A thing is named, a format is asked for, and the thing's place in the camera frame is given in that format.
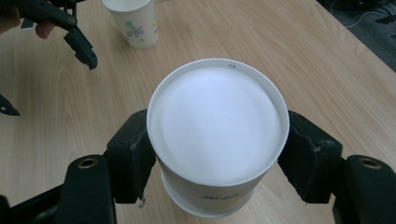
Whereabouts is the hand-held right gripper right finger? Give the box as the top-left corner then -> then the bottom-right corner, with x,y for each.
276,110 -> 344,204

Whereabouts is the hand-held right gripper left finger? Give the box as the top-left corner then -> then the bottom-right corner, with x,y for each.
106,108 -> 157,204

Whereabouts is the plain white paper cup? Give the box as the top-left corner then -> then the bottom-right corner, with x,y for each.
161,172 -> 257,218

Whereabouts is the white flower print paper cup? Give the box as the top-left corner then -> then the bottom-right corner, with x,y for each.
146,58 -> 290,217
102,0 -> 160,49

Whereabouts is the white floor cable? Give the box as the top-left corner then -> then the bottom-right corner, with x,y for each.
345,9 -> 396,29

